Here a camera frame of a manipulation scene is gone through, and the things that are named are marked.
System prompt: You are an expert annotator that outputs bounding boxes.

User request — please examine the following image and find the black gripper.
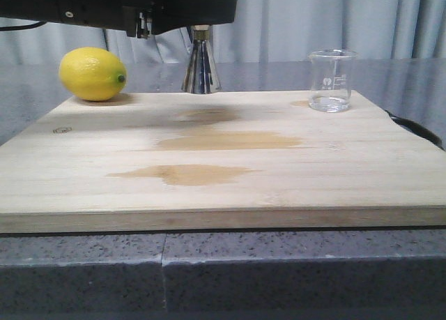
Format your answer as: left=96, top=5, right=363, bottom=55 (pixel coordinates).
left=1, top=0, right=237, bottom=38

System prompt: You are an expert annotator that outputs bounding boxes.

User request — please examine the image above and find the steel double jigger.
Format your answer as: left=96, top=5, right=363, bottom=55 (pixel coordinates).
left=182, top=25, right=222, bottom=94

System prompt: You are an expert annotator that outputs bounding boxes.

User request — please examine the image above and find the small glass beaker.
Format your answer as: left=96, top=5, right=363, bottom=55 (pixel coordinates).
left=308, top=49, right=357, bottom=113

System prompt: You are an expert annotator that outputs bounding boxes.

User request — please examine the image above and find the yellow lemon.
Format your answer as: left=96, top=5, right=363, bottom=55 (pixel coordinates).
left=59, top=47, right=127, bottom=102

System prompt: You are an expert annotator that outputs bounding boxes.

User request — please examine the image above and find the grey curtain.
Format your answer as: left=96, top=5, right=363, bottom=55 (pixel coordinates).
left=1, top=0, right=445, bottom=65

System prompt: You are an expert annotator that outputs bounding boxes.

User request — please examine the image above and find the wooden cutting board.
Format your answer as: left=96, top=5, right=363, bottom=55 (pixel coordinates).
left=1, top=91, right=445, bottom=233

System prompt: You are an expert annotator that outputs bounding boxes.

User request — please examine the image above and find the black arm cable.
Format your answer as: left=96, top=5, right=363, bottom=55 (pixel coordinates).
left=0, top=19, right=48, bottom=31

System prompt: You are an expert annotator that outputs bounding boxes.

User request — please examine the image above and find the black board handle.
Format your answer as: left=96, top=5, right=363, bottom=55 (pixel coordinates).
left=385, top=110, right=444, bottom=151

